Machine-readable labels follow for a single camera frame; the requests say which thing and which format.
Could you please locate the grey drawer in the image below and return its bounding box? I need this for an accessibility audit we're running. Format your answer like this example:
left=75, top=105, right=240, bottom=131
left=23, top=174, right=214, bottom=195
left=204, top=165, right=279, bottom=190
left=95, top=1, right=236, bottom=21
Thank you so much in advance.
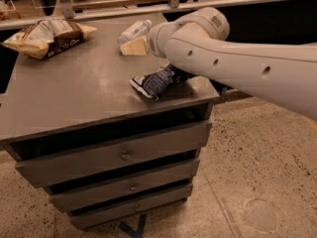
left=16, top=120, right=211, bottom=187
left=69, top=183, right=192, bottom=229
left=49, top=158, right=199, bottom=212

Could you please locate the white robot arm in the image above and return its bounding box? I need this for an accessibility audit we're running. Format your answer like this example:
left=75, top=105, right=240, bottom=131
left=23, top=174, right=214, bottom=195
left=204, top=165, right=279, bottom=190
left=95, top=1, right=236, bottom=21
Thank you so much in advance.
left=130, top=7, right=317, bottom=120

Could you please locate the clear plastic water bottle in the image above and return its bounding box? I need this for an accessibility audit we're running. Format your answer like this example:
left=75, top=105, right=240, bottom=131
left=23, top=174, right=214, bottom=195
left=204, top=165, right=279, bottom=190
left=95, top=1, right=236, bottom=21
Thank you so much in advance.
left=118, top=20, right=152, bottom=45

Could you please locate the grey drawer cabinet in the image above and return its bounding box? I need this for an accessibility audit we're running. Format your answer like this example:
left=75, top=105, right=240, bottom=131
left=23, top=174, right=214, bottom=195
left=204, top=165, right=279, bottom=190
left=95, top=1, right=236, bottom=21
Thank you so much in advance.
left=0, top=17, right=218, bottom=217

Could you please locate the bottom grey drawer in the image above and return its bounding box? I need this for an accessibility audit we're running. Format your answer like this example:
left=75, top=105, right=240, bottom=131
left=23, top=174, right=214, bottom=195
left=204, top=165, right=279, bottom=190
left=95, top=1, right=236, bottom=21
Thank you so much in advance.
left=69, top=183, right=192, bottom=229

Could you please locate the middle grey drawer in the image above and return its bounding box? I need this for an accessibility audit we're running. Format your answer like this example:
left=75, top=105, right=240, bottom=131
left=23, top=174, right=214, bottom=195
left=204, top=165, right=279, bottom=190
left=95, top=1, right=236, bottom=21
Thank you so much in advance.
left=49, top=158, right=199, bottom=212

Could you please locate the blue white snack bag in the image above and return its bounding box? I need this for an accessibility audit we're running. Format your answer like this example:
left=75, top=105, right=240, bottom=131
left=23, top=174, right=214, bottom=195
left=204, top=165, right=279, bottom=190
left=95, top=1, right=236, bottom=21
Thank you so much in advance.
left=130, top=62, right=196, bottom=101

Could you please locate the yellow brown chip bag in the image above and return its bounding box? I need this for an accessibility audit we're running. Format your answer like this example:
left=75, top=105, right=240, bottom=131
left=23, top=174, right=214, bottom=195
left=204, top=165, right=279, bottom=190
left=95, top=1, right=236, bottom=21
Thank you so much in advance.
left=1, top=19, right=96, bottom=60

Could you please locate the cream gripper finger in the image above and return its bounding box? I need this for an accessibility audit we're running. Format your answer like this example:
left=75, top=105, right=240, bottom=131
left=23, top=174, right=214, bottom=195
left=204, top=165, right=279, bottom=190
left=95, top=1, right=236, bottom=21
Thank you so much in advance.
left=120, top=36, right=149, bottom=56

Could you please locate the top grey drawer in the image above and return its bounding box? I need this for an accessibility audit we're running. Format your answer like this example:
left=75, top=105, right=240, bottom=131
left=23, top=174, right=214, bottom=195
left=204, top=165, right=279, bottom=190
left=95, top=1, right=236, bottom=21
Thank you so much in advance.
left=16, top=120, right=211, bottom=187

